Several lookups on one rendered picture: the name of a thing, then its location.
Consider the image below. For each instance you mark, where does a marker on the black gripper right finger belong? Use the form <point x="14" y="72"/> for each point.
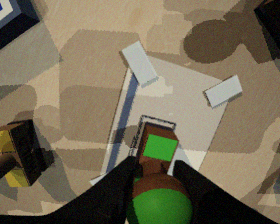
<point x="210" y="204"/>

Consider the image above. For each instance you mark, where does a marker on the white card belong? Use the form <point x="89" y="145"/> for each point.
<point x="161" y="92"/>

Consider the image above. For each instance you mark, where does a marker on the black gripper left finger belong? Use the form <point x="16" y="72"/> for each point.
<point x="103" y="203"/>

